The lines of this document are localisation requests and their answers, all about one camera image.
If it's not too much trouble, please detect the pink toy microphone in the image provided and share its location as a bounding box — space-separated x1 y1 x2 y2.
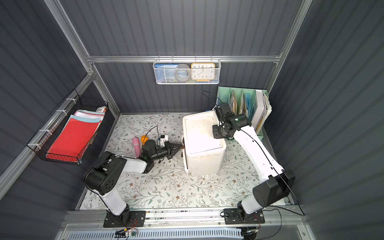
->
132 137 142 159

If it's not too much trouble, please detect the white vented cable duct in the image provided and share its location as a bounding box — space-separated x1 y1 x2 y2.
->
65 228 244 240

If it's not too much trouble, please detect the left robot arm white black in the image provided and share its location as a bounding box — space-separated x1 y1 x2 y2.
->
84 140 184 224

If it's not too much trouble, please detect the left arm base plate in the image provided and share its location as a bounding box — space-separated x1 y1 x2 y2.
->
103 210 146 229

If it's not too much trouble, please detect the yellow alarm clock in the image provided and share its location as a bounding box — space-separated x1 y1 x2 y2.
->
191 63 216 82

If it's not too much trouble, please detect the grey tape roll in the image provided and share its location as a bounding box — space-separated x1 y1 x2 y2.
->
174 64 191 83

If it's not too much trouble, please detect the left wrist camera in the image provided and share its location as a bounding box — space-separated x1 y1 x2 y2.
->
159 135 169 147

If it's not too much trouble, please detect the white plastic drawer cabinet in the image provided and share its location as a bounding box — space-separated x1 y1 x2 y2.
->
183 110 227 177

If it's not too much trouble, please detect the black wire side basket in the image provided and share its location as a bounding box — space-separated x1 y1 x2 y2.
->
27 91 109 165

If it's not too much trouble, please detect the mint green file organizer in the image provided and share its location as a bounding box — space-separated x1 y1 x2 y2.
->
217 87 264 140

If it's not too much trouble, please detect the white wire wall basket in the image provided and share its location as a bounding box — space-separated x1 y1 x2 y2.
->
153 57 222 85

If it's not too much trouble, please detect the orange toy microphone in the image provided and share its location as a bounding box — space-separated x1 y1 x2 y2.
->
141 135 148 145

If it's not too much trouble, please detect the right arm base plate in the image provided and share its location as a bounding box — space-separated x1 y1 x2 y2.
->
220 208 265 225

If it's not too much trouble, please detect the red paper folder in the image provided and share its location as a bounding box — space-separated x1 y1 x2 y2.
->
47 115 101 157

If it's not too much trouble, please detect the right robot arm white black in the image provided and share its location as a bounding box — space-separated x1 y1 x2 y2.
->
212 104 296 217

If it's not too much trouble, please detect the blue box in basket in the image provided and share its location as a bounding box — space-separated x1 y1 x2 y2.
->
153 63 179 84

